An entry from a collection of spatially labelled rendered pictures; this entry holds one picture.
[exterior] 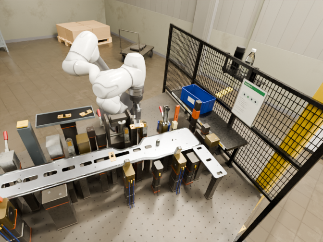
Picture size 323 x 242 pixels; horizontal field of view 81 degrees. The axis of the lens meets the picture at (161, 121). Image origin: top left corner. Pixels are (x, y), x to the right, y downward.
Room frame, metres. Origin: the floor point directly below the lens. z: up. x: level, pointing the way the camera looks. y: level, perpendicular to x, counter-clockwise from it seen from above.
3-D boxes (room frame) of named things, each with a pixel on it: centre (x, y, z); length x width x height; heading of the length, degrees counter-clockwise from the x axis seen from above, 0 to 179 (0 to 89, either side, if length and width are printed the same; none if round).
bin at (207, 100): (1.58, -0.31, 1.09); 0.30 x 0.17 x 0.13; 39
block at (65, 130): (1.02, 0.67, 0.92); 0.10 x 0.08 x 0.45; 119
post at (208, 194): (0.82, -0.42, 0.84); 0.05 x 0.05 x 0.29; 29
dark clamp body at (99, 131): (1.01, 0.44, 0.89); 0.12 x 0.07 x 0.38; 29
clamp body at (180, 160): (0.85, -0.16, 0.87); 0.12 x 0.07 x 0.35; 29
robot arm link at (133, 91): (0.89, 0.16, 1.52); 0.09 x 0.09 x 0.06
